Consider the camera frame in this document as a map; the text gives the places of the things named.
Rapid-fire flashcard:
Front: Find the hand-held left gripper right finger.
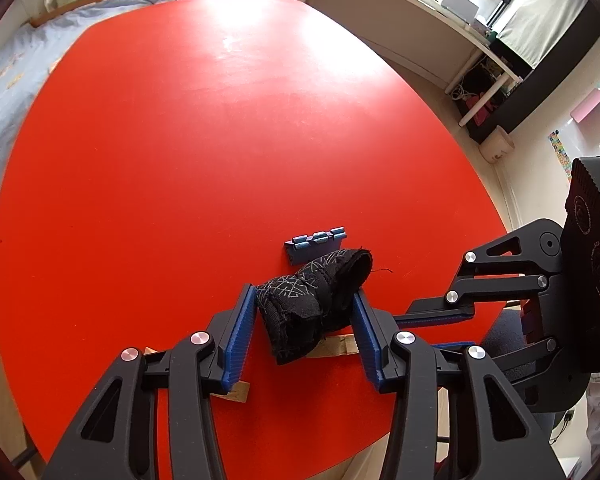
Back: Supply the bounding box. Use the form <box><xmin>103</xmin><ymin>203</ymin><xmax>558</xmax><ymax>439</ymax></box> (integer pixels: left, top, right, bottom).
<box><xmin>352</xmin><ymin>290</ymin><xmax>566</xmax><ymax>480</ymax></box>

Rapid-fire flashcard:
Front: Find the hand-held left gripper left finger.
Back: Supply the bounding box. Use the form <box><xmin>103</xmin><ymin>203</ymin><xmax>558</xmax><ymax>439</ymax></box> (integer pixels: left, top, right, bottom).
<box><xmin>42</xmin><ymin>282</ymin><xmax>258</xmax><ymax>480</ymax></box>

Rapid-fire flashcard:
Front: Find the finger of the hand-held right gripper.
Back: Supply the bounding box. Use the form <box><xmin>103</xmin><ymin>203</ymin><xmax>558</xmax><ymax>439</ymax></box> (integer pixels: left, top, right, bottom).
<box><xmin>432</xmin><ymin>337</ymin><xmax>564</xmax><ymax>392</ymax></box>
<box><xmin>392</xmin><ymin>218</ymin><xmax>566</xmax><ymax>332</ymax></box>

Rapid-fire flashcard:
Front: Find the black patterned sock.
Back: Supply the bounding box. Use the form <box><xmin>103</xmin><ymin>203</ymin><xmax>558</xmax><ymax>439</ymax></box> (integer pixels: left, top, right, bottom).
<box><xmin>254</xmin><ymin>247</ymin><xmax>375</xmax><ymax>366</ymax></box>

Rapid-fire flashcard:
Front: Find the coloured dots sticker strip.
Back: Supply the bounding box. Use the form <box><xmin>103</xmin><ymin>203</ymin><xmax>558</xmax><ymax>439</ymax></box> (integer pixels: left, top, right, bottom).
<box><xmin>547</xmin><ymin>129</ymin><xmax>574</xmax><ymax>181</ymax></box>

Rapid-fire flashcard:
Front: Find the cream round bin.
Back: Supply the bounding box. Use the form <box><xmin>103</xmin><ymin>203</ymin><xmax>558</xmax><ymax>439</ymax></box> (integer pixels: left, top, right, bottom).
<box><xmin>479</xmin><ymin>124</ymin><xmax>515</xmax><ymax>165</ymax></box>

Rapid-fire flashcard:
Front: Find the pink paper sheet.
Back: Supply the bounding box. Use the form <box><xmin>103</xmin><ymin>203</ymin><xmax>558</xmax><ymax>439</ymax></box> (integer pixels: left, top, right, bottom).
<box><xmin>569</xmin><ymin>87</ymin><xmax>600</xmax><ymax>124</ymax></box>

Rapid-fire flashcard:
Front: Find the pink object under desk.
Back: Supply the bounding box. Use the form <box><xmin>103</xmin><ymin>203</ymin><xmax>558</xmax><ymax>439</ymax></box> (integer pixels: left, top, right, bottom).
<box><xmin>464</xmin><ymin>92</ymin><xmax>496</xmax><ymax>126</ymax></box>

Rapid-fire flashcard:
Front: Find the grey curtain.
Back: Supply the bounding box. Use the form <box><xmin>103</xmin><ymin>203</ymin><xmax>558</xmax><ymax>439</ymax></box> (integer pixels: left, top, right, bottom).
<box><xmin>494</xmin><ymin>0</ymin><xmax>591</xmax><ymax>69</ymax></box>

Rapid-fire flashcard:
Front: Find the white box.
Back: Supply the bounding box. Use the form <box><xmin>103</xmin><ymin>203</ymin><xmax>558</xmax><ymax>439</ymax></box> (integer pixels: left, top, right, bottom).
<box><xmin>440</xmin><ymin>0</ymin><xmax>480</xmax><ymax>22</ymax></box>

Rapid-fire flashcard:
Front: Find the white desk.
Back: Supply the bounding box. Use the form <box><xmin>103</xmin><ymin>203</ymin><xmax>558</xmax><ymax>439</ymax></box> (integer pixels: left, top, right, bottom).
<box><xmin>299</xmin><ymin>0</ymin><xmax>524</xmax><ymax>129</ymax></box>

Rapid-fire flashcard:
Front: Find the bed with blue sheet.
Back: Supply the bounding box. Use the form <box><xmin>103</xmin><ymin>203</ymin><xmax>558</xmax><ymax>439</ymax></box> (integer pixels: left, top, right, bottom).
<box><xmin>0</xmin><ymin>0</ymin><xmax>179</xmax><ymax>242</ymax></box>

